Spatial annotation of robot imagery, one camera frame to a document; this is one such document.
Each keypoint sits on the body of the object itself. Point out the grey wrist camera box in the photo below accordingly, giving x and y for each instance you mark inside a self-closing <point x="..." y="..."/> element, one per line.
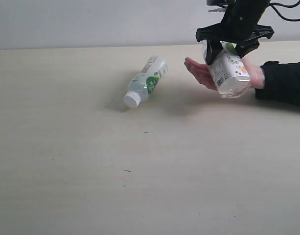
<point x="220" y="5"/>

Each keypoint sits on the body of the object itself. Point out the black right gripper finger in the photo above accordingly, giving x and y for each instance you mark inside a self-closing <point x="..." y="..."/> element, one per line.
<point x="214" y="47"/>
<point x="242" y="51"/>

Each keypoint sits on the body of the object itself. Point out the clear bottle white cartoon label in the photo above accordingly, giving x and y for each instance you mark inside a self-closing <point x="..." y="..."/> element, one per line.
<point x="229" y="73"/>

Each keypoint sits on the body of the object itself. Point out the person's open hand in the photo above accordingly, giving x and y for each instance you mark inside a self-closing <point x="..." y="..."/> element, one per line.
<point x="203" y="76"/>

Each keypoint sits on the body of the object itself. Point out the white cap green label bottle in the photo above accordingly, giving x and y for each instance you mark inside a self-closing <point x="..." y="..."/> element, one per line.
<point x="143" y="84"/>

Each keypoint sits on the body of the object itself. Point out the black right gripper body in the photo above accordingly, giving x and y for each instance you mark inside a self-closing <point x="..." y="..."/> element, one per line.
<point x="239" y="24"/>

